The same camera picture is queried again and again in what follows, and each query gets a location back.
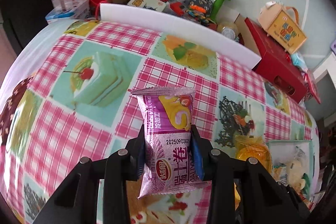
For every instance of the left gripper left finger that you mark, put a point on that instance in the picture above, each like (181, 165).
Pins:
(76, 198)

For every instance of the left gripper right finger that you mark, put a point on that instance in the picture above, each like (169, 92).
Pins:
(243, 191)

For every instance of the orange transparent snack packet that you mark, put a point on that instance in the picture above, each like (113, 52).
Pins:
(253, 146)

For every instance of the pink swiss roll packet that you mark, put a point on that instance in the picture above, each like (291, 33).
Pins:
(167, 118)

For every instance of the clear bag yellow puffs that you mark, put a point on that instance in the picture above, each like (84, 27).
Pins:
(295, 170)

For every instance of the white and teal tray box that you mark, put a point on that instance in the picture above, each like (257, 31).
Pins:
(283, 151)

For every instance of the checked cake pattern tablecloth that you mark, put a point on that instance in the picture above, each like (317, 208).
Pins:
(84, 88)

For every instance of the large red gift box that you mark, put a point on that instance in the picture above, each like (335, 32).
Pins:
(275, 66)

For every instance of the yellow children's day box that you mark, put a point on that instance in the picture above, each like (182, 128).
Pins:
(282, 24)

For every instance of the clear acrylic box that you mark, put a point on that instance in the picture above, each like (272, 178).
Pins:
(72, 9)

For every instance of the cardboard box of toys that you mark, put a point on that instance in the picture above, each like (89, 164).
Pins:
(185, 18)

